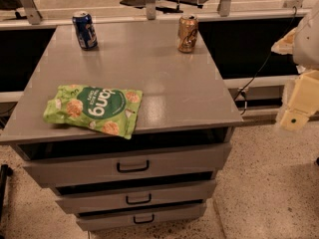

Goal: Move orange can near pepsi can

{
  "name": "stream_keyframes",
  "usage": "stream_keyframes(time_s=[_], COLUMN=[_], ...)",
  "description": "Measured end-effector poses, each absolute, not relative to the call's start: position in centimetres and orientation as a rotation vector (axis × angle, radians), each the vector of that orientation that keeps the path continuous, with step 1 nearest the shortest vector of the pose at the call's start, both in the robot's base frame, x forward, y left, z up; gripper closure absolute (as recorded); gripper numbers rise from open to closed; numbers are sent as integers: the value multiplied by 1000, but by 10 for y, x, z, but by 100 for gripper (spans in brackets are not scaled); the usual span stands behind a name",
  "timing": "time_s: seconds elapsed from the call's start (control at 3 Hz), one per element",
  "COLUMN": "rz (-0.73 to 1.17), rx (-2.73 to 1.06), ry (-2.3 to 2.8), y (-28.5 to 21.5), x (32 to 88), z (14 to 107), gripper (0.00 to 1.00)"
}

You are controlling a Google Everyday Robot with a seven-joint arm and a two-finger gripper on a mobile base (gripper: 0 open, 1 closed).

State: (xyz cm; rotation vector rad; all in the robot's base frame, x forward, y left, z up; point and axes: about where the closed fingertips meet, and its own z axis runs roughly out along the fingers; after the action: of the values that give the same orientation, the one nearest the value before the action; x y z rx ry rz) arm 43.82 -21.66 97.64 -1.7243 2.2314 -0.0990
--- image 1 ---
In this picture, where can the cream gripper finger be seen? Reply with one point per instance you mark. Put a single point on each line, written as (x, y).
(300, 101)

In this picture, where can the orange soda can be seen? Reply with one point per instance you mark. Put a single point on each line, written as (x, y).
(187, 33)

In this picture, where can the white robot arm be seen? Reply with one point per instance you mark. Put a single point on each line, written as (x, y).
(302, 43)

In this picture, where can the blue pepsi can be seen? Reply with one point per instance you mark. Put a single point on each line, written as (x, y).
(85, 30)

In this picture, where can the grey drawer cabinet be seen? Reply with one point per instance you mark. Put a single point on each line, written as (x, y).
(185, 101)

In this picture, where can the green chip bag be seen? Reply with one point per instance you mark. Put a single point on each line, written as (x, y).
(110, 111)

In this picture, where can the middle grey drawer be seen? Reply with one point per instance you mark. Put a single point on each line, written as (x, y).
(136, 197)

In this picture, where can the grey drawer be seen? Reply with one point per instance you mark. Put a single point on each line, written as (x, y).
(80, 170)
(141, 217)
(136, 197)

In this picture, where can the bottom grey drawer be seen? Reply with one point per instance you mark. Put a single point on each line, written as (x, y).
(141, 217)

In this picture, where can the top grey drawer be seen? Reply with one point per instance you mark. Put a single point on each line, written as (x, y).
(80, 170)

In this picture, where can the black object at left floor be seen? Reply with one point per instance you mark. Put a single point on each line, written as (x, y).
(5, 171)

